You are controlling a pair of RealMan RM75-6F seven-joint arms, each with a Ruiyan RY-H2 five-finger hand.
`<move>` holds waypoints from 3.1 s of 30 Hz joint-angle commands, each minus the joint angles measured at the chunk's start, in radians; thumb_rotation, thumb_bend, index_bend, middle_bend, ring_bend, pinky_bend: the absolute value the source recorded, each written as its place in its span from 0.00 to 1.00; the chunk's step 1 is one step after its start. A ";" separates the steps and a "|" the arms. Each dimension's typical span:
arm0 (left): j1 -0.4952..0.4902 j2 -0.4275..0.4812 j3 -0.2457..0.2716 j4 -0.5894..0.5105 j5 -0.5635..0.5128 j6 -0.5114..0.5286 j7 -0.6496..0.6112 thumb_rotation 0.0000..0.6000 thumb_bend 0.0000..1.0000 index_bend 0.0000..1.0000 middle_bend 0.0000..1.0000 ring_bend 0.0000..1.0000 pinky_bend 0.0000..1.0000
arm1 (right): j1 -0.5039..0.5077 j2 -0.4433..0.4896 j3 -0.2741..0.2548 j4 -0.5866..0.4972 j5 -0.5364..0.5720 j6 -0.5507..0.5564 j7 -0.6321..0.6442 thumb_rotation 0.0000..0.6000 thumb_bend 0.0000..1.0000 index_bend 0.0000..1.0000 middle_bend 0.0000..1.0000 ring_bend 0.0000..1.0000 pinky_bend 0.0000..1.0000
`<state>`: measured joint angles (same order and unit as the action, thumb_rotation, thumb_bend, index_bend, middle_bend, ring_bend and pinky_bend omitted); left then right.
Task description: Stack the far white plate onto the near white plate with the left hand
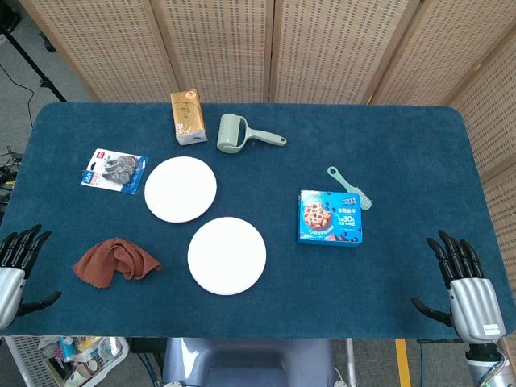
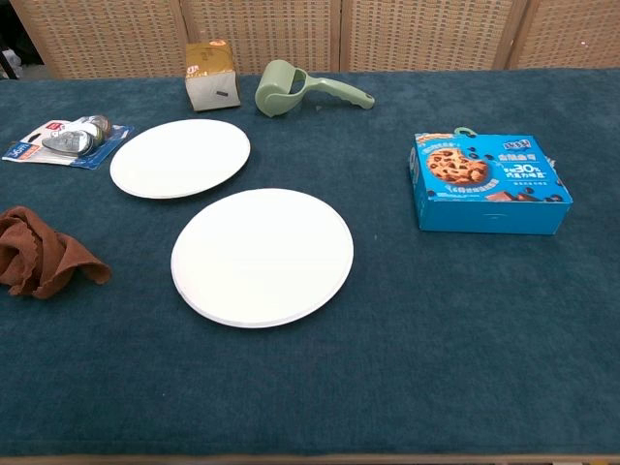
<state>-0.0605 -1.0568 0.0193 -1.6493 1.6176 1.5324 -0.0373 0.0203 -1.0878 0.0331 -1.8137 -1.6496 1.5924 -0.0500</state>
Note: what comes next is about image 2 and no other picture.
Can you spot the white round plate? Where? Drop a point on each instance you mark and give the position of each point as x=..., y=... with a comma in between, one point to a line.
x=261, y=257
x=179, y=157

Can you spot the brown crumpled cloth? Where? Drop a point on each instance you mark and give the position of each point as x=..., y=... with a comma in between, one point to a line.
x=43, y=257

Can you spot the green small brush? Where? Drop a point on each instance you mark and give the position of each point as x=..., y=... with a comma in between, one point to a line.
x=473, y=132

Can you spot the tape rolls blister pack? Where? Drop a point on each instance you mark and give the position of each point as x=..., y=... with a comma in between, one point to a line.
x=63, y=145

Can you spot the green lint roller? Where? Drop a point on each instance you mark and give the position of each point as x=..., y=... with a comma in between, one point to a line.
x=276, y=92

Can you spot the blue cookie box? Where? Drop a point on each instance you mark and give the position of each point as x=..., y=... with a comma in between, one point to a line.
x=484, y=194

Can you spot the woven rattan screen panel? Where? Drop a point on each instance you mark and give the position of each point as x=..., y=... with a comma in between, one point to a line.
x=426, y=34
x=281, y=29
x=571, y=34
x=106, y=34

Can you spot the blue fuzzy tablecloth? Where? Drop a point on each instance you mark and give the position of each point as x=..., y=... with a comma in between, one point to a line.
x=387, y=349

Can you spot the gold tissue pack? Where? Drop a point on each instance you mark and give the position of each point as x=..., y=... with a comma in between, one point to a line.
x=213, y=82

